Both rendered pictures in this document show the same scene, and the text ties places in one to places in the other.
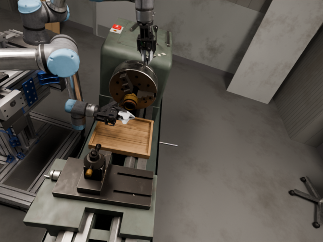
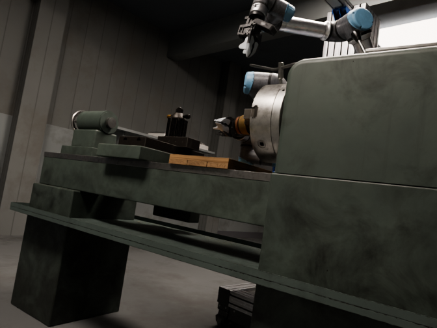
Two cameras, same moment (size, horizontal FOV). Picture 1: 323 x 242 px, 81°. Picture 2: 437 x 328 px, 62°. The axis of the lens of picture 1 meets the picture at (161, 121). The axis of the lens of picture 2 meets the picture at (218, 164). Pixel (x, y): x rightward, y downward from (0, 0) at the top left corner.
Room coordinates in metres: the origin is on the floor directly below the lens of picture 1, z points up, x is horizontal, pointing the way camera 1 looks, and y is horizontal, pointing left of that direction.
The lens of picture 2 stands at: (1.92, -0.90, 0.77)
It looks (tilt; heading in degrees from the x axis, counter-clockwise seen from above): 5 degrees up; 137
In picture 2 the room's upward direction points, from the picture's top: 8 degrees clockwise
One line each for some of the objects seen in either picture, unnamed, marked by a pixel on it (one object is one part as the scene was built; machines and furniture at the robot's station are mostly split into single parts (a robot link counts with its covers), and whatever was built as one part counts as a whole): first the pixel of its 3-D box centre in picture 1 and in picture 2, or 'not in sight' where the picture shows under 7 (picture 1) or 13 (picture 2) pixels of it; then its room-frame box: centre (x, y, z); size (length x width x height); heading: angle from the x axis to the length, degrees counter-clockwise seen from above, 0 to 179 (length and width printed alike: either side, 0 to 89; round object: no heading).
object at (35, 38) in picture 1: (35, 32); not in sight; (1.05, 0.93, 1.21); 0.15 x 0.15 x 0.10
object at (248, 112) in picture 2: (146, 96); (253, 117); (0.97, 0.14, 1.09); 0.12 x 0.11 x 0.05; 101
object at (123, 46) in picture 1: (138, 60); (389, 132); (1.42, 0.34, 1.06); 0.59 x 0.48 x 0.39; 11
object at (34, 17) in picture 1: (32, 12); not in sight; (1.05, 0.93, 1.33); 0.13 x 0.12 x 0.14; 154
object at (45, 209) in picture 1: (100, 197); (158, 160); (0.36, 0.15, 0.89); 0.53 x 0.30 x 0.06; 101
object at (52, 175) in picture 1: (53, 174); not in sight; (0.36, 0.39, 0.95); 0.07 x 0.04 x 0.04; 101
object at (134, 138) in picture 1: (124, 133); (222, 167); (0.78, 0.20, 0.88); 0.36 x 0.30 x 0.04; 101
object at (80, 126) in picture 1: (78, 118); (249, 156); (0.70, 0.46, 0.98); 0.11 x 0.08 x 0.11; 33
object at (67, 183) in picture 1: (107, 183); (164, 150); (0.41, 0.14, 0.95); 0.43 x 0.18 x 0.04; 101
